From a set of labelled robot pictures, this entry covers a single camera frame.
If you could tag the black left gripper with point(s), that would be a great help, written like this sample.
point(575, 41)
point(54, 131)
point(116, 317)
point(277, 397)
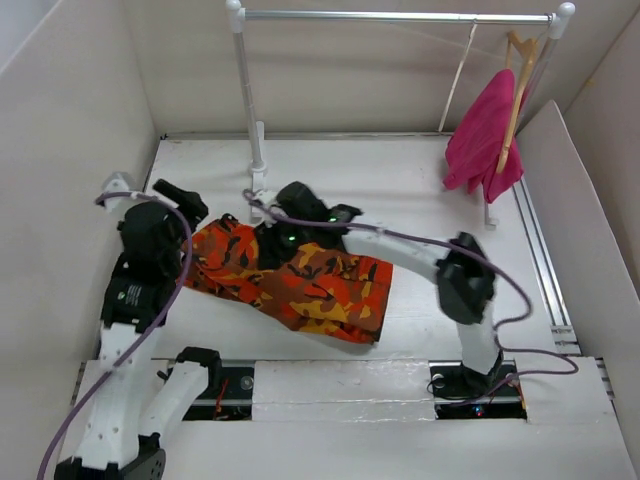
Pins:
point(190, 203)

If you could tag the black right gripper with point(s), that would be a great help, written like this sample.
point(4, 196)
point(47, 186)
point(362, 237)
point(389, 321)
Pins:
point(271, 254)

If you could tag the orange camouflage trousers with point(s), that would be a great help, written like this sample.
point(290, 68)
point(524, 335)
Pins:
point(319, 291)

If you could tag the white plastic hanger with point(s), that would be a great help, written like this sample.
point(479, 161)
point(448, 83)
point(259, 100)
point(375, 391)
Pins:
point(456, 78)

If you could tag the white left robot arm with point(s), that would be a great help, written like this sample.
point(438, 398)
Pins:
point(127, 430)

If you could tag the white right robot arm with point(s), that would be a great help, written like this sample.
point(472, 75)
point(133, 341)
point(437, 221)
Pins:
point(295, 216)

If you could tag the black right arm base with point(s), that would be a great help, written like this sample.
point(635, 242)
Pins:
point(456, 399)

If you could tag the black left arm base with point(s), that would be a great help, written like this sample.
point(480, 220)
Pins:
point(233, 402)

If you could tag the wooden hanger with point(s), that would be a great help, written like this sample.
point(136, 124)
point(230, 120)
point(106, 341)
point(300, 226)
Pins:
point(527, 49)

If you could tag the white metal clothes rack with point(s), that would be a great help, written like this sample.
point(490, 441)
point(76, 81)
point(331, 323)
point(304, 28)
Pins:
point(556, 24)

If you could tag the pink garment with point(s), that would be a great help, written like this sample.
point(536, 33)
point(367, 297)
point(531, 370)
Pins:
point(473, 152)

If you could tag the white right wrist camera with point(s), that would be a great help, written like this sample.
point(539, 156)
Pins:
point(267, 212)

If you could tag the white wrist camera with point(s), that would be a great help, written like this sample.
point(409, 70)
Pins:
point(267, 212)
point(118, 182)

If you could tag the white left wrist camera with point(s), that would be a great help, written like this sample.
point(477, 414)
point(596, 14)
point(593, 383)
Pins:
point(118, 182)

